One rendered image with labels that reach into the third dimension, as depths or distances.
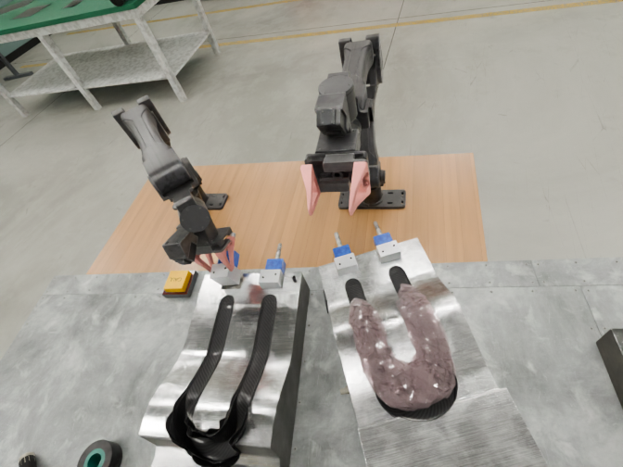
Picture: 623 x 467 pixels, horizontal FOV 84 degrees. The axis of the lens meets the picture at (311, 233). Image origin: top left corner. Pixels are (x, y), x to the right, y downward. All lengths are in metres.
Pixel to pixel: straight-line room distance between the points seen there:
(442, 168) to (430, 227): 0.24
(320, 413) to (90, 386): 0.60
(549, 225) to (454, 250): 1.22
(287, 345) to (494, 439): 0.40
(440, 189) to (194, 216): 0.71
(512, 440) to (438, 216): 0.57
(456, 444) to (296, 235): 0.65
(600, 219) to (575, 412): 1.51
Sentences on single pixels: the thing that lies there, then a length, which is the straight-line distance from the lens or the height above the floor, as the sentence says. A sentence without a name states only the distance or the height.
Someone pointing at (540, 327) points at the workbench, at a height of 0.80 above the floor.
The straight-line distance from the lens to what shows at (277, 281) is 0.82.
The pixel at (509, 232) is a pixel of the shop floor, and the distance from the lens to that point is 2.07.
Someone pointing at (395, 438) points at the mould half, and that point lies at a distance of 0.68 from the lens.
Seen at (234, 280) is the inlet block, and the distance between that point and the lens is 0.86.
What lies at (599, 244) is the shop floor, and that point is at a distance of 2.14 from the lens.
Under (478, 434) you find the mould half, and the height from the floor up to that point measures 0.91.
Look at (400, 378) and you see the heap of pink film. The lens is 0.72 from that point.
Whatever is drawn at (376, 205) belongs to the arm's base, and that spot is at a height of 0.81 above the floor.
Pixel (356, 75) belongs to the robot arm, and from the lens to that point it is 0.76.
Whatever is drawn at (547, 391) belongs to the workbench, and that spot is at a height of 0.80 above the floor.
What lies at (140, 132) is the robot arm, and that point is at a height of 1.23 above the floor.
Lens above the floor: 1.58
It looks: 50 degrees down
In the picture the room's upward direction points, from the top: 19 degrees counter-clockwise
